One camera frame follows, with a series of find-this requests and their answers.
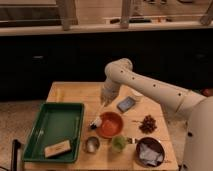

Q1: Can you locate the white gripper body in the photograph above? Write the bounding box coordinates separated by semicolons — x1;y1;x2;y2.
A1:
100;79;120;104

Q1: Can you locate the white handled dish brush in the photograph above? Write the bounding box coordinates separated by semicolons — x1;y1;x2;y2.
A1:
88;103;105;131

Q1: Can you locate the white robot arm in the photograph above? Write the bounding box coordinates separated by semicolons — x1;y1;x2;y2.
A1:
100;58;213;171

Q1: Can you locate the green plastic cup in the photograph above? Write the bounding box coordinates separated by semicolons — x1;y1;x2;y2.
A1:
111;135;126;153

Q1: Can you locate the small metal cup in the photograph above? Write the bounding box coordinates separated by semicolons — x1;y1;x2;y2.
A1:
85;136;100;153

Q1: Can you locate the blue sponge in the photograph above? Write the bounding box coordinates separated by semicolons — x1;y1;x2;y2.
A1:
117;97;136;113

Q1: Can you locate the orange bowl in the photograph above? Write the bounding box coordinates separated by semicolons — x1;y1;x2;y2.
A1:
96;112;124;138

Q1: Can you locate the wooden table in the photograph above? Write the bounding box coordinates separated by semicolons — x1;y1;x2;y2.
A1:
24;82;178;171

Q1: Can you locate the brown pine cone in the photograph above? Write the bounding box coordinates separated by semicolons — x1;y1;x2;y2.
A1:
139;115;157;134

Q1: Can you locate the green plastic tray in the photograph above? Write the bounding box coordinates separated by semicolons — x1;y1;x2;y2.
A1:
22;102;84;163

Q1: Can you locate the dark metal bowl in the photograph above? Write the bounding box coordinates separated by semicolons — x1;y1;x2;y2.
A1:
135;137;165;167

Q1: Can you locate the grey cloth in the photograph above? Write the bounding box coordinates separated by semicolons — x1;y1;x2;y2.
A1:
139;143;163;166

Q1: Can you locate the wooden block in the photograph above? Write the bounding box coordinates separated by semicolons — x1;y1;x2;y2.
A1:
44;140;71;158

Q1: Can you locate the black chair back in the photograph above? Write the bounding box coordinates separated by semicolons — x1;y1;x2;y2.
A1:
10;139;21;171

